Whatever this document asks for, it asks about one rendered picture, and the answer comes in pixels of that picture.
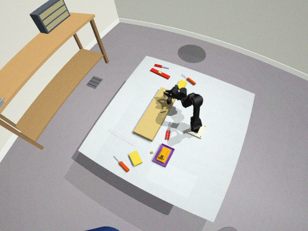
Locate beige panel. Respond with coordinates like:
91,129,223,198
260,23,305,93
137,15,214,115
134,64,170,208
133,87,176,141

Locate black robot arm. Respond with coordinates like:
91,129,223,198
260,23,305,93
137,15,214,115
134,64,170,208
171,87,203,133

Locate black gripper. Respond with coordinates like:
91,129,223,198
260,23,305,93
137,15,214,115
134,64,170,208
164,85,180,104

